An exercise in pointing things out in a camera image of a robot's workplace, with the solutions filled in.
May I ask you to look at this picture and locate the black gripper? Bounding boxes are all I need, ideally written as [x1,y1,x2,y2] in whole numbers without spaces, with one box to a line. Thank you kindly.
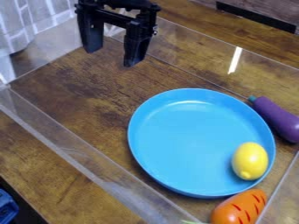
[75,0,161,67]

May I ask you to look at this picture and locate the orange toy carrot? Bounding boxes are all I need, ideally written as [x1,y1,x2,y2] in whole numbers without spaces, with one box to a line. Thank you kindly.
[209,189,267,224]

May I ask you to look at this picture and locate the white patterned curtain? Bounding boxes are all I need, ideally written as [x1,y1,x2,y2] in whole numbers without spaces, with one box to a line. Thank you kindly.
[0,0,80,58]

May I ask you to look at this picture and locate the blue plastic plate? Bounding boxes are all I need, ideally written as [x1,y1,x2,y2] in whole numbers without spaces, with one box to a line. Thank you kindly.
[127,88,276,199]

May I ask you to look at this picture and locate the purple toy eggplant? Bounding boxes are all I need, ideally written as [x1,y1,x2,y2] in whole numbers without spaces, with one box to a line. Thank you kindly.
[247,96,299,144]

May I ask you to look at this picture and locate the yellow toy lemon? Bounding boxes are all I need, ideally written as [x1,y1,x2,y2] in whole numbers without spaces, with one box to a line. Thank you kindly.
[231,142,268,180]

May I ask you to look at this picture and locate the blue object at corner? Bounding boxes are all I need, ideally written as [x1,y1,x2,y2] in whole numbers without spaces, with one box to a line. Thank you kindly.
[0,188,19,224]

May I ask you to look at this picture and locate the clear acrylic enclosure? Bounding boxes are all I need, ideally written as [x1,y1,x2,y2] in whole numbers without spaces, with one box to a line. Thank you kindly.
[0,0,299,224]

